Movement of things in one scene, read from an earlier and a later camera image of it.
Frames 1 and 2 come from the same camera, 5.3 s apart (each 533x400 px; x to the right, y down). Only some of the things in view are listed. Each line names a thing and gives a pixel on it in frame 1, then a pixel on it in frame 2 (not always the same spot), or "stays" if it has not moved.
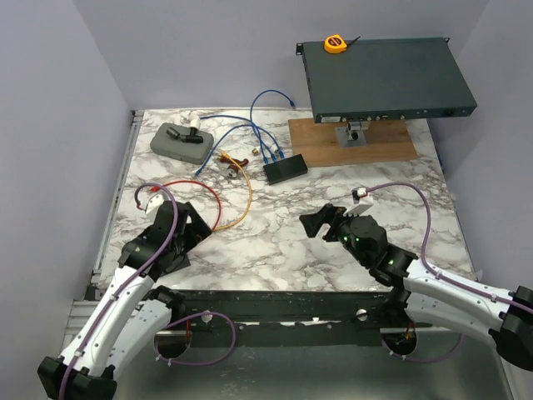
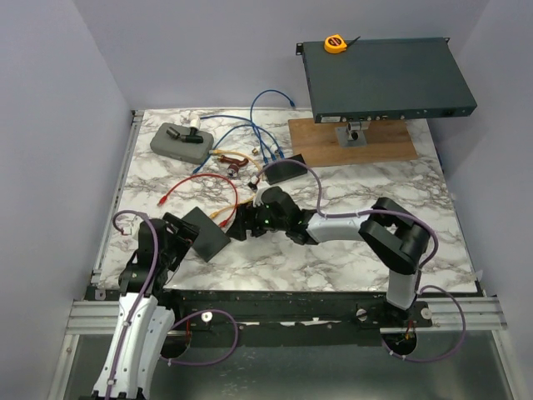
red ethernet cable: x=157 y=188 -> x=223 y=222
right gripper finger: x=311 y=222 -> x=238 y=230
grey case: x=161 y=142 stays
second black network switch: x=286 y=168 stays
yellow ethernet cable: x=226 y=155 -> x=215 y=214
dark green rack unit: x=385 y=79 stays
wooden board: x=316 y=144 stays
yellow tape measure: x=336 y=44 stays
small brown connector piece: x=233 y=169 stays
